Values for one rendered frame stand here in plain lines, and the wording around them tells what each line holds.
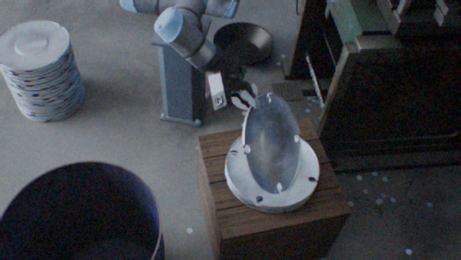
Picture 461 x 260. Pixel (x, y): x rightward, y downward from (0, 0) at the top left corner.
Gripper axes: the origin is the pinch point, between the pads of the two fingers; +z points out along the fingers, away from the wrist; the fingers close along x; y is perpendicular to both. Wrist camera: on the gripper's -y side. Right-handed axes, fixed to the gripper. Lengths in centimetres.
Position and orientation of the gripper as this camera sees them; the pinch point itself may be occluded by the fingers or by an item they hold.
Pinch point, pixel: (254, 109)
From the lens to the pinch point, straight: 125.8
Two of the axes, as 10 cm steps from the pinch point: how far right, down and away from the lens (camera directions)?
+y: 1.8, -7.8, 6.0
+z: 6.5, 5.5, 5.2
